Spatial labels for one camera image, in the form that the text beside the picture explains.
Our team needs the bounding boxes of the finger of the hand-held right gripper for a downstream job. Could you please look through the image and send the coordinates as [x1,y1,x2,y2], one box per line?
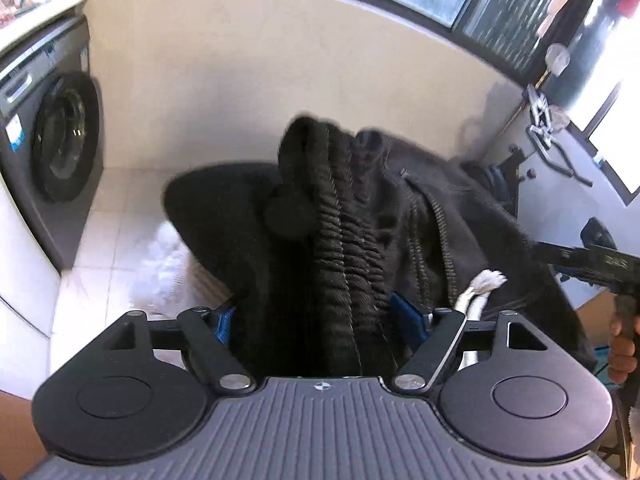
[535,242,592,267]

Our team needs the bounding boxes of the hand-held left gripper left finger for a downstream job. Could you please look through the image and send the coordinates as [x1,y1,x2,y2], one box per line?
[92,305,257,397]

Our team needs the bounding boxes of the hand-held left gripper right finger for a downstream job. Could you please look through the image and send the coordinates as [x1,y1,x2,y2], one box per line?
[390,293,567,396]

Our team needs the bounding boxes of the black drawstring pants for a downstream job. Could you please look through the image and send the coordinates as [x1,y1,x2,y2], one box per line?
[162,115,601,381]

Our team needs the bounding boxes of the person's right hand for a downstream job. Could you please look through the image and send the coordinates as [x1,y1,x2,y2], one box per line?
[607,320,640,386]

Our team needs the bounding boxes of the brown cardboard box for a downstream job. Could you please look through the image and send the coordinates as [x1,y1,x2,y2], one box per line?
[572,287,623,356]

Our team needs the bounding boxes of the white fluffy cloth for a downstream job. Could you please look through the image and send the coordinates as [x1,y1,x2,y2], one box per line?
[132,220,201,321]

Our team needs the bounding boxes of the exercise bike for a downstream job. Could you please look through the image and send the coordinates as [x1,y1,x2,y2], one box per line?
[500,82,596,196]

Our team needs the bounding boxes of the white appliance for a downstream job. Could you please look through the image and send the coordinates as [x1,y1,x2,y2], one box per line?
[0,180,66,341]

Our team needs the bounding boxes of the grey washing machine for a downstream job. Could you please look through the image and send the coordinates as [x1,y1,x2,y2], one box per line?
[0,15,106,273]

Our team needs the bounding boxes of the white countertop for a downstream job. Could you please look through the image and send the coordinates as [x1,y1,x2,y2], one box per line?
[0,0,88,56]

